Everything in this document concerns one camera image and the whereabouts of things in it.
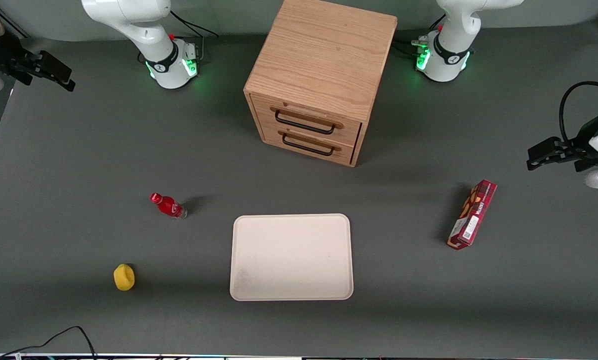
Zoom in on black right arm base cable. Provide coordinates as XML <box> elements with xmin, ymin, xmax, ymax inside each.
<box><xmin>169</xmin><ymin>10</ymin><xmax>220</xmax><ymax>65</ymax></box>

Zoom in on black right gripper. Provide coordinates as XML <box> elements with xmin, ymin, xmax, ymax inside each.
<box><xmin>0</xmin><ymin>31</ymin><xmax>76</xmax><ymax>93</ymax></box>

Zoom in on aluminium frame rail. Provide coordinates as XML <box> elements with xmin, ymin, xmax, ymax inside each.
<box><xmin>0</xmin><ymin>0</ymin><xmax>30</xmax><ymax>39</ymax></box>

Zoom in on wooden drawer cabinet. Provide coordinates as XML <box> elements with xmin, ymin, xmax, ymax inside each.
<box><xmin>243</xmin><ymin>0</ymin><xmax>398</xmax><ymax>168</ymax></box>

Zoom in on red plastic bottle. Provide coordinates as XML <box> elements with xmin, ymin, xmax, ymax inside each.
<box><xmin>150</xmin><ymin>192</ymin><xmax>188</xmax><ymax>220</ymax></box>

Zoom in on black cable on table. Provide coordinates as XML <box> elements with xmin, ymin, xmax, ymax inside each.
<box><xmin>0</xmin><ymin>326</ymin><xmax>98</xmax><ymax>360</ymax></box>

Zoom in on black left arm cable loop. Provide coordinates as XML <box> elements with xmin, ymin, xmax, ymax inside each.
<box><xmin>558</xmin><ymin>81</ymin><xmax>598</xmax><ymax>146</ymax></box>

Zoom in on black left arm base cable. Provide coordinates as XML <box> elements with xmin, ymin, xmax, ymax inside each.
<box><xmin>391</xmin><ymin>14</ymin><xmax>448</xmax><ymax>57</ymax></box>

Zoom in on red snack box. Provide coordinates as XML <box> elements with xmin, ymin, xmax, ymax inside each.
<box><xmin>447</xmin><ymin>179</ymin><xmax>498</xmax><ymax>251</ymax></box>

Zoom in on yellow sponge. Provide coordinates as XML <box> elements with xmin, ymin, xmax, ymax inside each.
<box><xmin>113</xmin><ymin>263</ymin><xmax>136</xmax><ymax>292</ymax></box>

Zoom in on black arm base cable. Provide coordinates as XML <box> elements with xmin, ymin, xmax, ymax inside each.
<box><xmin>391</xmin><ymin>14</ymin><xmax>448</xmax><ymax>57</ymax></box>
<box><xmin>169</xmin><ymin>10</ymin><xmax>220</xmax><ymax>65</ymax></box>

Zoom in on beige rectangular tray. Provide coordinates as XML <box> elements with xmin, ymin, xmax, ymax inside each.
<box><xmin>229</xmin><ymin>213</ymin><xmax>354</xmax><ymax>302</ymax></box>

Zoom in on black metal drawer handle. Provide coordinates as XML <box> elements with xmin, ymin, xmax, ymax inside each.
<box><xmin>270</xmin><ymin>106</ymin><xmax>345</xmax><ymax>136</ymax></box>
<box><xmin>278</xmin><ymin>129</ymin><xmax>341</xmax><ymax>157</ymax></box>

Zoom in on wooden drawer with handle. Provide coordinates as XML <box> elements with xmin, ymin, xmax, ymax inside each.
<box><xmin>260</xmin><ymin>125</ymin><xmax>356</xmax><ymax>166</ymax></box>
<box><xmin>249</xmin><ymin>93</ymin><xmax>363</xmax><ymax>148</ymax></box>

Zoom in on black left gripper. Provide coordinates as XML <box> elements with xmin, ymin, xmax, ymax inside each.
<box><xmin>526</xmin><ymin>136</ymin><xmax>598</xmax><ymax>172</ymax></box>

